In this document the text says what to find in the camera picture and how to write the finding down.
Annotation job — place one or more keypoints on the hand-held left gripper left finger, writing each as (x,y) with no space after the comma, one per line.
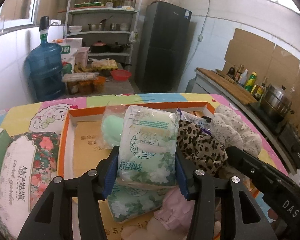
(110,175)

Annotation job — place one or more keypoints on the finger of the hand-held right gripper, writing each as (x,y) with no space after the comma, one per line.
(247,165)

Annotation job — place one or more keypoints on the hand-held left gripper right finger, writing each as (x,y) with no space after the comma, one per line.
(183,177)

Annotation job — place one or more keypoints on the beige plush bunny pink dress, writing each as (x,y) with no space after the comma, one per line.
(175,205)

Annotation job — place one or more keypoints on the orange cardboard box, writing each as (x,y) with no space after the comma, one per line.
(85,150)

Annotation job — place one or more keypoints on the green tissue pack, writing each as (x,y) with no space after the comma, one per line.
(145,142)
(130,205)

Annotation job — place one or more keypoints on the leopard print scrunchie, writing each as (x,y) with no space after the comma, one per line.
(200,145)

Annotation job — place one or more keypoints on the white floral fabric scrunchie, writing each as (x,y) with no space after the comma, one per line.
(232,127)

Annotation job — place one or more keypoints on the green sponge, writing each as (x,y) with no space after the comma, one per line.
(112,130)

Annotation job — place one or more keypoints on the white purple plastic packet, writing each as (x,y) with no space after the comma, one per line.
(192,120)

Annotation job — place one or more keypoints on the gas stove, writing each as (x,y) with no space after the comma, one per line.
(295,145)

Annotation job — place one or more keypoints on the steel steamer pot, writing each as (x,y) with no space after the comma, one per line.
(276,102)

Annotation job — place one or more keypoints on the wooden cutting board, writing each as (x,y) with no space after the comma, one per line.
(227,85)

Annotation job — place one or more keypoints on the row of condiment bottles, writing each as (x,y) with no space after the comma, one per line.
(252,82)

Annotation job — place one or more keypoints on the grey low table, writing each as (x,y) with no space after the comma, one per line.
(120,88)

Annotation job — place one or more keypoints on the kitchen counter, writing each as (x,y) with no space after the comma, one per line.
(207,85)

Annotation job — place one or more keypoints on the floral tissue box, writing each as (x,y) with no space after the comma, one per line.
(20,180)

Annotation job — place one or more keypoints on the orange sauce jar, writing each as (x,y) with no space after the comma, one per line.
(100,84)
(86,87)
(72,88)

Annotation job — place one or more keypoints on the red strainer basket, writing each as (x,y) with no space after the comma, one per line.
(120,75)

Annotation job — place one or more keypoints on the pack of noodles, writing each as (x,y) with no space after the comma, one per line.
(78,77)

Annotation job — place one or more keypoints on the colourful cartoon printed quilt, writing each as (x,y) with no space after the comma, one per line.
(22,112)

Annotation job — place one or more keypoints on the bunch of bananas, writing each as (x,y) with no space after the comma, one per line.
(81,69)

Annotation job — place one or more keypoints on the egg tray in bag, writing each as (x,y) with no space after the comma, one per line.
(105,65)

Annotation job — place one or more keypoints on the blue water jug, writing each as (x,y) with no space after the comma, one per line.
(45,67)

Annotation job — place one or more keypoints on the black wok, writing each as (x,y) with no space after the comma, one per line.
(118,48)

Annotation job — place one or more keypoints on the black pot red lid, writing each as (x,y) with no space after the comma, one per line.
(99,47)

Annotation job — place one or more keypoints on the dark grey fridge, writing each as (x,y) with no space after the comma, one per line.
(162,50)

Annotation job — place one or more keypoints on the steel cups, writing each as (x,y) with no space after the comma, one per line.
(120,27)

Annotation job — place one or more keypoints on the steel basin with ladle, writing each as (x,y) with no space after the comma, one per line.
(96,26)

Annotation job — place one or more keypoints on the stack of white bowls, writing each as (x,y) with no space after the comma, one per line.
(75,29)

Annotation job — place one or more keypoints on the black water pump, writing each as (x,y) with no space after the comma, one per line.
(43,25)

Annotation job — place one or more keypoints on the white metal shelf rack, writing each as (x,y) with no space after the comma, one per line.
(102,10)

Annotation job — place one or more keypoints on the green tray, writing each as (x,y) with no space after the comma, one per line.
(87,5)

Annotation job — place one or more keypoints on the row of jars and bottles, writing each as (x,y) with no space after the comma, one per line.
(127,2)

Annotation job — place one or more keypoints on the sliding window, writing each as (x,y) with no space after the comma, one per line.
(35,2)

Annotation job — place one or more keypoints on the cardboard wall sheets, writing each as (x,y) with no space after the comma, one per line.
(252,52)

